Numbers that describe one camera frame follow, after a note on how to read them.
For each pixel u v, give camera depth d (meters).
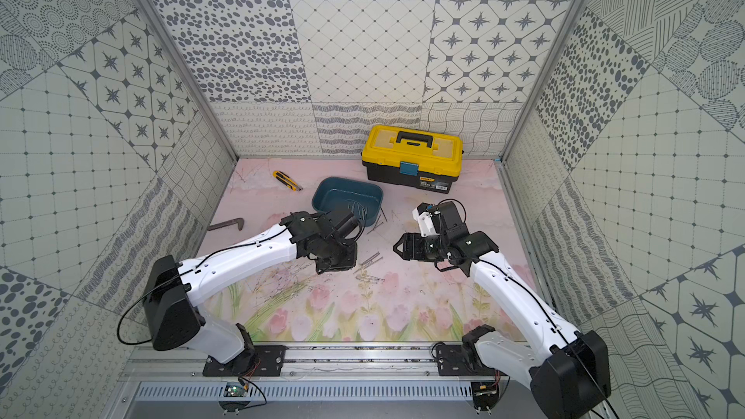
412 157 1.02
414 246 0.67
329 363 0.75
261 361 0.73
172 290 0.41
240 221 1.01
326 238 0.59
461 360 0.73
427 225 0.72
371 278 0.88
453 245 0.57
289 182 1.11
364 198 1.11
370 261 0.93
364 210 1.04
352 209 1.04
